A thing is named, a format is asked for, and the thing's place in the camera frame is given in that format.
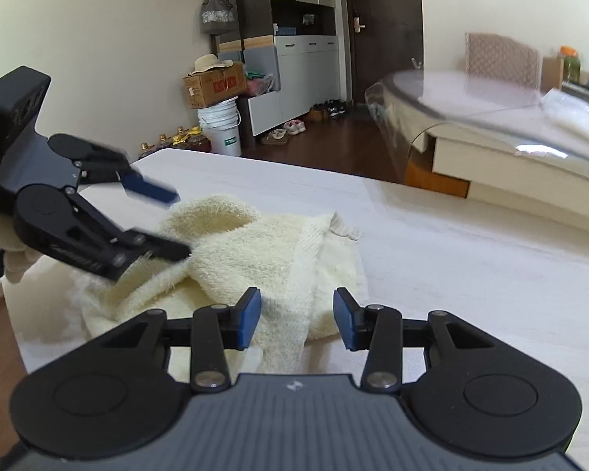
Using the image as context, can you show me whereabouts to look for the white gloved left hand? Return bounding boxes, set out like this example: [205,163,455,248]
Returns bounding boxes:
[0,213,42,284]

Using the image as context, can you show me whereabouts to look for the white plastic bucket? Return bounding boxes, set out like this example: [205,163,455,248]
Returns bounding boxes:
[197,97,241,156]

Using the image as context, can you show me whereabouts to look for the grey hanging bag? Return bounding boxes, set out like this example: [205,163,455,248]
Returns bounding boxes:
[200,0,237,35]

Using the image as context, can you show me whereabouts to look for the cardboard box with hat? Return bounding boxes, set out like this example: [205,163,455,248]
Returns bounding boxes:
[183,62,247,108]

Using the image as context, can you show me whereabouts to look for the patterned chair back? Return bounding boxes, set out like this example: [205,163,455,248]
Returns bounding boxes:
[465,33,543,89]

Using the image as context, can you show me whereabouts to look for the cream yellow towel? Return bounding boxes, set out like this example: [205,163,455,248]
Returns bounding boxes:
[79,196,368,376]

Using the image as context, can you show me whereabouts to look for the cooking oil bottles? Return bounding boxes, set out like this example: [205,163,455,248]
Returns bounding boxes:
[139,126,211,159]

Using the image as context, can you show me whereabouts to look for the white grey cabinet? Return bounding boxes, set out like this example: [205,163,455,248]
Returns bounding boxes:
[214,0,340,144]

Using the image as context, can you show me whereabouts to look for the dark wooden door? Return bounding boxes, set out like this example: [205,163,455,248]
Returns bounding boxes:
[347,0,423,104]

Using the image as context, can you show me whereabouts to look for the straw hat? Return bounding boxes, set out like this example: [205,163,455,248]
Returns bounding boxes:
[190,53,234,75]

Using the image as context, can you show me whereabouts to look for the cream dining table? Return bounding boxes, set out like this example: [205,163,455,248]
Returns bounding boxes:
[365,70,589,231]

